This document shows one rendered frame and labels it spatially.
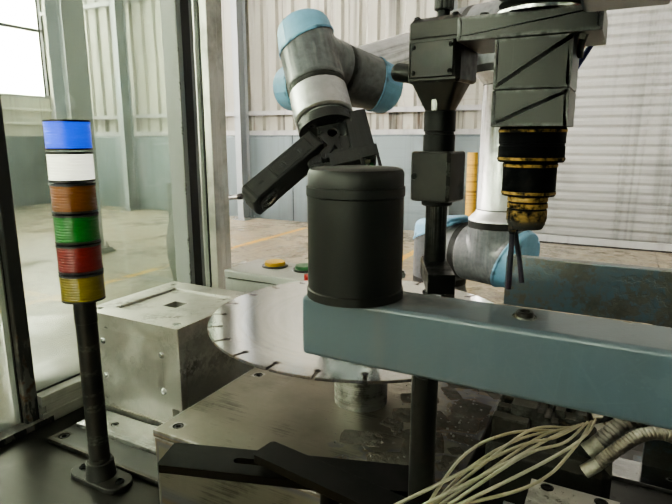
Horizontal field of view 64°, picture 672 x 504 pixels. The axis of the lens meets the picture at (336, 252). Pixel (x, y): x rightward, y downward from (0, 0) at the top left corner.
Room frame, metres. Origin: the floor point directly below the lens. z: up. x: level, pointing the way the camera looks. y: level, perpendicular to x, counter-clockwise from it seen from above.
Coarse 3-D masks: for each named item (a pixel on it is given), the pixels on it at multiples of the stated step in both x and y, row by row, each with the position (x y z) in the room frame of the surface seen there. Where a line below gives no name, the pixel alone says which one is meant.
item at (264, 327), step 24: (264, 288) 0.68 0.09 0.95; (288, 288) 0.68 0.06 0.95; (408, 288) 0.68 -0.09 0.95; (216, 312) 0.58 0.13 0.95; (240, 312) 0.58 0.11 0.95; (264, 312) 0.58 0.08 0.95; (288, 312) 0.58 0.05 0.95; (216, 336) 0.50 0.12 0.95; (240, 336) 0.50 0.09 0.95; (264, 336) 0.50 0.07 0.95; (288, 336) 0.50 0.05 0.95; (240, 360) 0.45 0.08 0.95; (264, 360) 0.44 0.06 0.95; (288, 360) 0.44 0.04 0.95; (312, 360) 0.44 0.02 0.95; (336, 360) 0.44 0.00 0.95
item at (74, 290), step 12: (60, 276) 0.55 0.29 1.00; (72, 276) 0.55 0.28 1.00; (84, 276) 0.55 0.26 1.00; (96, 276) 0.56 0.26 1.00; (60, 288) 0.56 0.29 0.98; (72, 288) 0.55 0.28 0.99; (84, 288) 0.55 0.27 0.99; (96, 288) 0.56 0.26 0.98; (72, 300) 0.55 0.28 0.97; (84, 300) 0.55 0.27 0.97; (96, 300) 0.56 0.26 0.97
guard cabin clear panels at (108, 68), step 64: (0, 0) 0.72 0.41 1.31; (64, 0) 0.80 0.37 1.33; (128, 0) 0.90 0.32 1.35; (192, 0) 1.03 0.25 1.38; (0, 64) 0.71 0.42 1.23; (64, 64) 0.79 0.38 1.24; (128, 64) 0.89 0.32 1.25; (128, 128) 0.88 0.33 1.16; (128, 192) 0.87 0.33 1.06; (128, 256) 0.86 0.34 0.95; (0, 320) 0.67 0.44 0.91; (64, 320) 0.75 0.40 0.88; (0, 384) 0.66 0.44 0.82
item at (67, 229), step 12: (60, 216) 0.55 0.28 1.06; (72, 216) 0.55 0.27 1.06; (84, 216) 0.56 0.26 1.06; (96, 216) 0.57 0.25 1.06; (60, 228) 0.55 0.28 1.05; (72, 228) 0.55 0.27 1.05; (84, 228) 0.56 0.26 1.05; (96, 228) 0.57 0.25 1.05; (60, 240) 0.55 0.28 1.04; (72, 240) 0.55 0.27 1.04; (84, 240) 0.55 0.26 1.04; (96, 240) 0.57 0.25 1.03
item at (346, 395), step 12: (336, 384) 0.56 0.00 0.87; (348, 384) 0.54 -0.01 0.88; (360, 384) 0.54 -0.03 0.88; (372, 384) 0.54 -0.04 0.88; (384, 384) 0.55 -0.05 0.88; (336, 396) 0.56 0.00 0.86; (348, 396) 0.54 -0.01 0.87; (360, 396) 0.54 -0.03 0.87; (372, 396) 0.54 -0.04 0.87; (384, 396) 0.55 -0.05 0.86; (348, 408) 0.54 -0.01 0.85; (360, 408) 0.54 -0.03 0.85; (372, 408) 0.54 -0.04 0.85
